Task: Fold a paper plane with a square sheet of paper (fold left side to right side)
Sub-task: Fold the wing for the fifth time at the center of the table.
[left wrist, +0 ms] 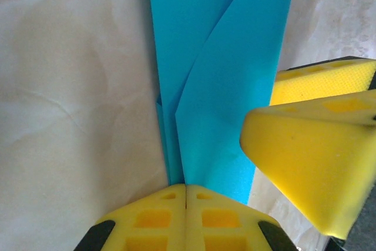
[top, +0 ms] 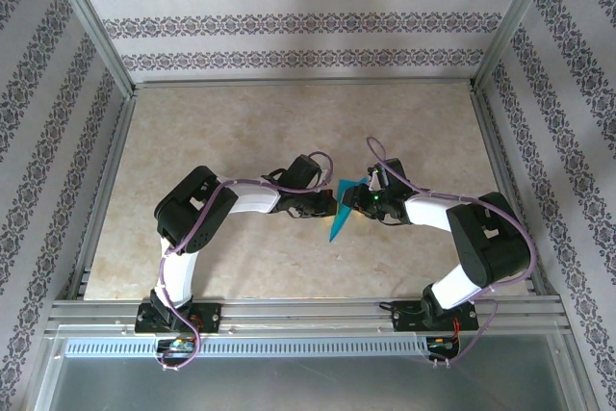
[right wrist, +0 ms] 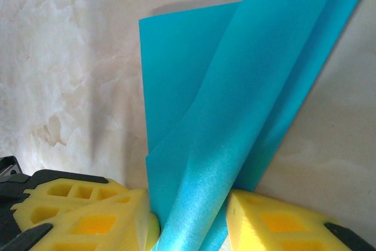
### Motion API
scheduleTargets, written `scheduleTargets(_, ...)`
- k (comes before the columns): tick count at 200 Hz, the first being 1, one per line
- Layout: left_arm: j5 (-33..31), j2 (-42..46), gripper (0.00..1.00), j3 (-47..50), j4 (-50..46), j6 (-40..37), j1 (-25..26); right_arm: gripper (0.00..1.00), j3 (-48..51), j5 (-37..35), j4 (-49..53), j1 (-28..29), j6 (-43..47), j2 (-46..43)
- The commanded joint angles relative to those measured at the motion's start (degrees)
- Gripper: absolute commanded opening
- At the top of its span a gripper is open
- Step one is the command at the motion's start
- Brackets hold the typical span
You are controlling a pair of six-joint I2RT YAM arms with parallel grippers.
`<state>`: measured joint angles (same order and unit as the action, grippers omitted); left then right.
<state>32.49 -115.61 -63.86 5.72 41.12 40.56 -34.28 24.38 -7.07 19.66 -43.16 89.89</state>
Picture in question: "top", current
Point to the blue paper sheet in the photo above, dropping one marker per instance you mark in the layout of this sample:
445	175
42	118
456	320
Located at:
338	224

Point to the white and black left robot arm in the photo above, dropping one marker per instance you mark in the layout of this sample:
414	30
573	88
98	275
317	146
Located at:
252	199

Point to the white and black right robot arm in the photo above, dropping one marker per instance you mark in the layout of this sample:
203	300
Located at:
428	211

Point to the grey metal sheet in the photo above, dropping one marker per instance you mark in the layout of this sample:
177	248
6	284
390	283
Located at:
308	387

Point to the small circuit board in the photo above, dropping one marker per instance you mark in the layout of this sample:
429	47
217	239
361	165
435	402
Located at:
440	344
177	345

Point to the aluminium frame rail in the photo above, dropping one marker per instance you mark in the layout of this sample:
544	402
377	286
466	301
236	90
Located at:
308	83
102	189
511	189

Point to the long aluminium base rail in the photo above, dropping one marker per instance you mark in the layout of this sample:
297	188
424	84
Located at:
308	307

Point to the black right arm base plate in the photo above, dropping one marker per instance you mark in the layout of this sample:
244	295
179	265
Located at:
404	317

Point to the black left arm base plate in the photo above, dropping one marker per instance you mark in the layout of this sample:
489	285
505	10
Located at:
209	318

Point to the aluminium frame post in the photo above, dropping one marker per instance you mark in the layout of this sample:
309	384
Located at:
91	21
514	21

